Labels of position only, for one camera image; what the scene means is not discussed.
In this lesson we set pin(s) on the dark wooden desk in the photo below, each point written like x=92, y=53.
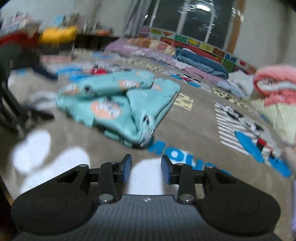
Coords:
x=93, y=42

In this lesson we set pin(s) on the colourful alphabet wall mat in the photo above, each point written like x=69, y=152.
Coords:
x=229, y=61

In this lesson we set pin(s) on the window with plastic film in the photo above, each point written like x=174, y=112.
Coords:
x=207, y=21

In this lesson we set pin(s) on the Mickey Mouse carpet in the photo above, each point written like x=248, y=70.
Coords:
x=195, y=131

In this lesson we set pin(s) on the grey curtain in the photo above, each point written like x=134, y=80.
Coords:
x=135, y=16

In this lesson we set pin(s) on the purple floral quilt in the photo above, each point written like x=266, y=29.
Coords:
x=121, y=46

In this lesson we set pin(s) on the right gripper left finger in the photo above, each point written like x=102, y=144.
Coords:
x=108, y=175

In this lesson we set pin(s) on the yellow folded garment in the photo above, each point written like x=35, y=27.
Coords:
x=56, y=36

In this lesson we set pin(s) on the teal printed children's garment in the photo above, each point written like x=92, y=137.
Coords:
x=126, y=106

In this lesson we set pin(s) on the pale yellow quilt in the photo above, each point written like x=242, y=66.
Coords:
x=281, y=116

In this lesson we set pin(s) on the blue folded blanket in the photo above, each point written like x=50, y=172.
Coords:
x=200, y=62

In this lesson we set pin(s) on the red folded garment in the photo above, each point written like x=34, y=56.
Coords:
x=21, y=38

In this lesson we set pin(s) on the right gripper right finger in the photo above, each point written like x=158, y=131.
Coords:
x=184, y=176

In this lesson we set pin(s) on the pink white folded blanket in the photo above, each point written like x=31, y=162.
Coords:
x=276, y=83

